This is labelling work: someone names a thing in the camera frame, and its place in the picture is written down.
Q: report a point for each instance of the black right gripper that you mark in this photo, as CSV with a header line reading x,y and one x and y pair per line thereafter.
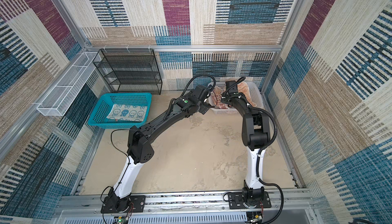
x,y
223,99

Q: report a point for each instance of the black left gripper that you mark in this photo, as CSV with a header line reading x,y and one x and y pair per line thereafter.
x,y
205,107

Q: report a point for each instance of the orange and cream towel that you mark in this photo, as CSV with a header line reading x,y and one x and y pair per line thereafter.
x,y
250,95

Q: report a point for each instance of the blue and cream towel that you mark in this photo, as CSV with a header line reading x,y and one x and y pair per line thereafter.
x,y
127,113

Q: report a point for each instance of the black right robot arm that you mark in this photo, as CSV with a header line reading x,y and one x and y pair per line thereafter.
x,y
256,137

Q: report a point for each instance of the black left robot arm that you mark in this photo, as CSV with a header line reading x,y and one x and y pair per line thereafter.
x,y
140,149

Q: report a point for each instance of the white plastic laundry basket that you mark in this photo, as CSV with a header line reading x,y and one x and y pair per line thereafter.
x,y
233,110

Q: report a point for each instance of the teal plastic basket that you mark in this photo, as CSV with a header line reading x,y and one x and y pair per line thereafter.
x,y
105,103

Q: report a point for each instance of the black wire shelf rack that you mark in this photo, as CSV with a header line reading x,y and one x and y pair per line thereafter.
x,y
129,70

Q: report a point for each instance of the aluminium frame post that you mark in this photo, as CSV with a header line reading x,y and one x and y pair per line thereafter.
x,y
292,19

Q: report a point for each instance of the white wire mesh tray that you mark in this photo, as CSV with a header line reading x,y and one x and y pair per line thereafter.
x,y
59,99

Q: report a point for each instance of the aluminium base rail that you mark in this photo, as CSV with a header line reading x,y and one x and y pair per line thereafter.
x,y
200,207

